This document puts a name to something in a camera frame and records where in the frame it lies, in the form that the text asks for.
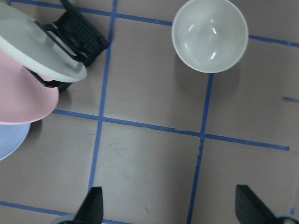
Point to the pink plate in rack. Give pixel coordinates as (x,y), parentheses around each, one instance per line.
(23,99)

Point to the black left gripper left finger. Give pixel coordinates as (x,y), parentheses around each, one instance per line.
(91,209)

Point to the black plate rack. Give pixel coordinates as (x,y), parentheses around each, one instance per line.
(75,35)

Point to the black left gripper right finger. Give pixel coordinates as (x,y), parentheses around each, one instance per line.
(249,209)

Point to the blue plate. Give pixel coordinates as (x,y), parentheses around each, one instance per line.
(11,137)

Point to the cream plate in rack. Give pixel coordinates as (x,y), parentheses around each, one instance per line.
(23,40)

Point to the white bowl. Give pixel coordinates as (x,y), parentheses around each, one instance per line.
(209,36)

